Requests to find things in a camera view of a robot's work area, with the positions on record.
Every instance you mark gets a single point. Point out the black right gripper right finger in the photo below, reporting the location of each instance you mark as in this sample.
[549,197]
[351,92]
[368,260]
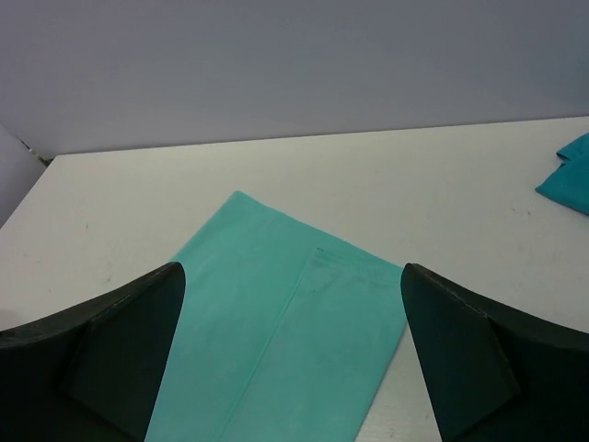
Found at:
[492,372]

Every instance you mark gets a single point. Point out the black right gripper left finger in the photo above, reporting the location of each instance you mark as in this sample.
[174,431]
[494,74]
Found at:
[92,372]

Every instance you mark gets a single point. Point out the mint green t shirt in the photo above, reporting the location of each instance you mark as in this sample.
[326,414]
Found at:
[285,332]

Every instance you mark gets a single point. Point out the folded teal t shirt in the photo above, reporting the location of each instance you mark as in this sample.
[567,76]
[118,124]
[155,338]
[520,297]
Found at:
[568,185]

